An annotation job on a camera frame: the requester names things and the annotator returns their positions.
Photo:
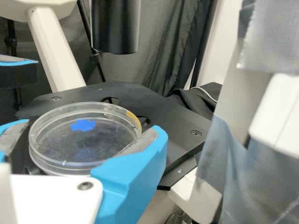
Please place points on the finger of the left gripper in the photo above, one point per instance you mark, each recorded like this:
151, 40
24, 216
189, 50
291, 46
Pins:
16, 70

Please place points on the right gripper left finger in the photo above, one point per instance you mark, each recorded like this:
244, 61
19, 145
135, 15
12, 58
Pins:
11, 134

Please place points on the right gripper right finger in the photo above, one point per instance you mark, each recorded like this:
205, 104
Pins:
130, 177

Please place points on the petri dish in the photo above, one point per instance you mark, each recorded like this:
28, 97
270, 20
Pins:
84, 140

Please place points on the black stand pole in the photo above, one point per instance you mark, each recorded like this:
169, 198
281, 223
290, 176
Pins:
10, 42

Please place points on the cream microscope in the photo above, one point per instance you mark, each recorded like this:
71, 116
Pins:
163, 112

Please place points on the white pipette stand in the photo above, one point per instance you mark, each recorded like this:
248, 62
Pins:
268, 112

